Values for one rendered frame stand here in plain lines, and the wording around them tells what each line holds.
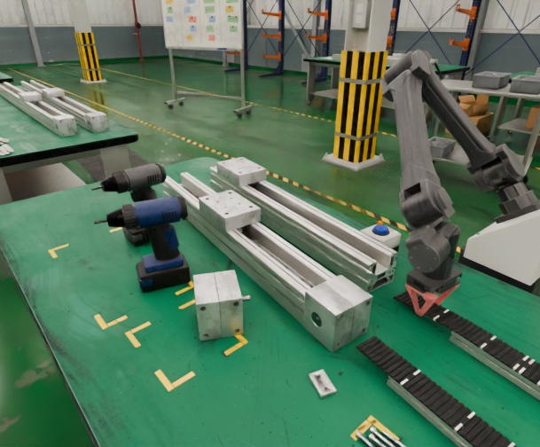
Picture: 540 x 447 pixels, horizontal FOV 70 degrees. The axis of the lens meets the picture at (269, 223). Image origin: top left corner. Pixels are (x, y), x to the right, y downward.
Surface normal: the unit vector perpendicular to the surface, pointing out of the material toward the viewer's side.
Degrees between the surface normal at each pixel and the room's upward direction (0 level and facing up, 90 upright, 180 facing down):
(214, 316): 90
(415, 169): 61
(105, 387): 0
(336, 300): 0
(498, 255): 90
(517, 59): 90
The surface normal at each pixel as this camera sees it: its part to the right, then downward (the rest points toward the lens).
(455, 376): 0.00, -0.88
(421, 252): -0.66, 0.34
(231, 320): 0.23, 0.45
